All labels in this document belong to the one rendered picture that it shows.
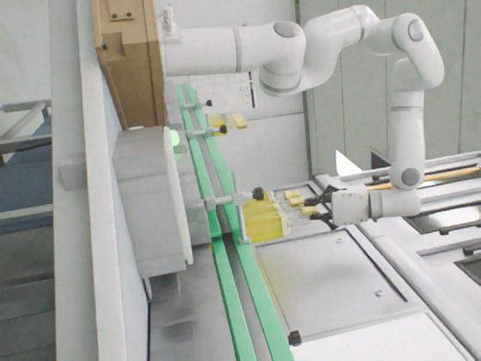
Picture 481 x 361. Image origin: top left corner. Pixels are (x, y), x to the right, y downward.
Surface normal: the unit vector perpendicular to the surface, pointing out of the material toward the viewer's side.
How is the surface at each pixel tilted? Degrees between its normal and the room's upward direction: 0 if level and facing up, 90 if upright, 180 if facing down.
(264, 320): 90
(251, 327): 90
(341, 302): 90
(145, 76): 90
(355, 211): 108
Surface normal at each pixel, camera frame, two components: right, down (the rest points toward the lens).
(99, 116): 0.08, -0.53
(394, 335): -0.08, -0.92
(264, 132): 0.26, 0.36
